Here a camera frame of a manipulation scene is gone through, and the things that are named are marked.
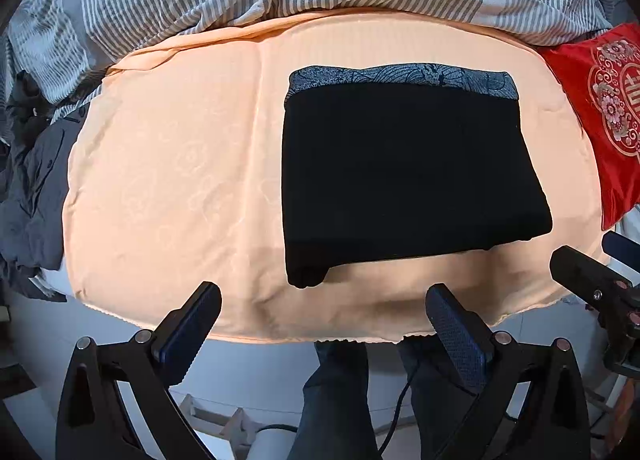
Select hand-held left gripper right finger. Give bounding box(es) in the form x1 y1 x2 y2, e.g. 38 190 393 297
425 283 593 460

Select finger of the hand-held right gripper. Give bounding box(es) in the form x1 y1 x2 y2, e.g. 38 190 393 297
550 246 640 321
602 231 640 265

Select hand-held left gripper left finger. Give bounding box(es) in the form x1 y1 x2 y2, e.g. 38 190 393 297
55 281 223 460

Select black pants with patterned waistband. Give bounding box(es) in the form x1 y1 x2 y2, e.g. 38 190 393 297
280 62 554 289

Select white mattress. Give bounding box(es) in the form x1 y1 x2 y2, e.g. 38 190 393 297
20 285 321 408

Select red embroidered pillow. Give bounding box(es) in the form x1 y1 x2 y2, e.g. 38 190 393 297
540 22 640 231

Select person's left leg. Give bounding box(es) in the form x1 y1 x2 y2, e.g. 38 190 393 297
299 339 382 460

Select peach blanket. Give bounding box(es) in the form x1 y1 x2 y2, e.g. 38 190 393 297
61 10 608 345

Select dark grey clothes pile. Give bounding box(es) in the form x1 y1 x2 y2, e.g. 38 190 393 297
0 70 108 301

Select black cable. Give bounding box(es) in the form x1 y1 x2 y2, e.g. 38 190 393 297
387 360 426 446

